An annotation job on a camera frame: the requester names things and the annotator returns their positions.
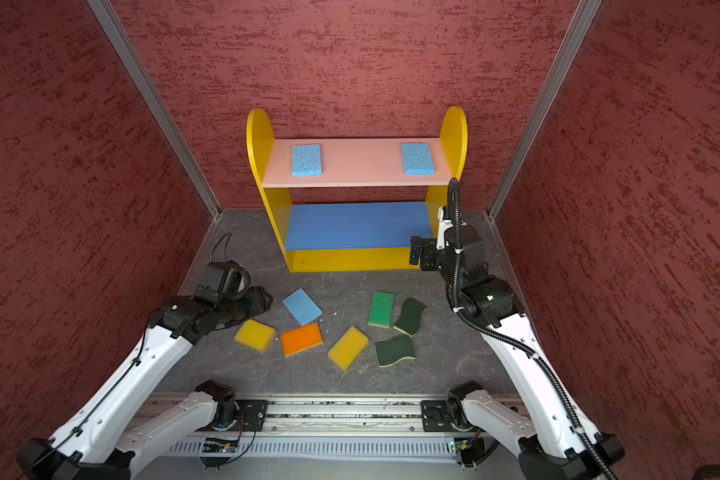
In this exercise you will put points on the aluminium corner frame post right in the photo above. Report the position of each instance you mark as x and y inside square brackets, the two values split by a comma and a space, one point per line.
[579, 26]

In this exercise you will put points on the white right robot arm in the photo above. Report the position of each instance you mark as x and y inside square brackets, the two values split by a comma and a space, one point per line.
[516, 372]

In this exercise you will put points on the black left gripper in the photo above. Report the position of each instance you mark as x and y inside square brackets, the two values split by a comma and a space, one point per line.
[257, 296]

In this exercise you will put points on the dark green curved sponge lower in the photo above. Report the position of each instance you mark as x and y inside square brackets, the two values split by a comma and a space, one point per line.
[394, 350]

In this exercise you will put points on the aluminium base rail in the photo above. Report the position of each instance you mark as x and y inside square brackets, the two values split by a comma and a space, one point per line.
[358, 416]

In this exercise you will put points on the dark green curved sponge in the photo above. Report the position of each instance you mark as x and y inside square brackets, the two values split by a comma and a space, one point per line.
[409, 321]
[394, 350]

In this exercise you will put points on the aluminium corner frame post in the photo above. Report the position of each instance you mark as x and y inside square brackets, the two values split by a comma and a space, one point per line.
[111, 25]
[579, 26]

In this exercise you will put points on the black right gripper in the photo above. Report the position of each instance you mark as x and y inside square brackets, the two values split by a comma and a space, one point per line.
[428, 249]

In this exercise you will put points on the yellow wooden shelf unit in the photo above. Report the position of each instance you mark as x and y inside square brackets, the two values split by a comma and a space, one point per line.
[355, 236]

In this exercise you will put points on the green yellow scrub sponge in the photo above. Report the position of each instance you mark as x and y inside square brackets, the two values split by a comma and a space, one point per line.
[382, 306]

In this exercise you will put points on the orange sponge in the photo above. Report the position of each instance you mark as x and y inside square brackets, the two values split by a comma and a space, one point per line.
[301, 339]

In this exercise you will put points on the aluminium corner frame post left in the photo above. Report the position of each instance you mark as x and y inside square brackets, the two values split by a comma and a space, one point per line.
[111, 25]

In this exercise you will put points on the dark green curved sponge upper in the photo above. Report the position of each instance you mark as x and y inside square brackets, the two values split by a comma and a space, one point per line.
[409, 321]

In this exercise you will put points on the blue sponge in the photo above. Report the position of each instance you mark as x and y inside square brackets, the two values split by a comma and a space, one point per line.
[417, 159]
[301, 306]
[306, 160]

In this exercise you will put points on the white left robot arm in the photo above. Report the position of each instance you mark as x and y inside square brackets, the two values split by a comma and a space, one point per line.
[126, 390]

